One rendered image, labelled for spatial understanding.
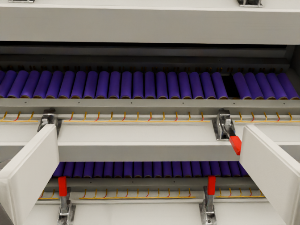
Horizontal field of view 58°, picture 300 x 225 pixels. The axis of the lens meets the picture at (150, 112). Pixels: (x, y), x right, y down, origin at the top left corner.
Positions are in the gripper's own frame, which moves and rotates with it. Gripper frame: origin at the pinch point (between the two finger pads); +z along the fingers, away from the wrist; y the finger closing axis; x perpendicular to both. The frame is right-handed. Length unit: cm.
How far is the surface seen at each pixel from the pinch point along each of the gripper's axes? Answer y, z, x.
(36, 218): -19.8, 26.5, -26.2
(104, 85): -6.7, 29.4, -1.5
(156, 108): 2.0, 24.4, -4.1
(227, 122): 12.2, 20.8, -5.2
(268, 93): 21.2, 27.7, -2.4
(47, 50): -17.8, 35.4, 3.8
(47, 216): -17.9, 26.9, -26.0
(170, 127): 4.1, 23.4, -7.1
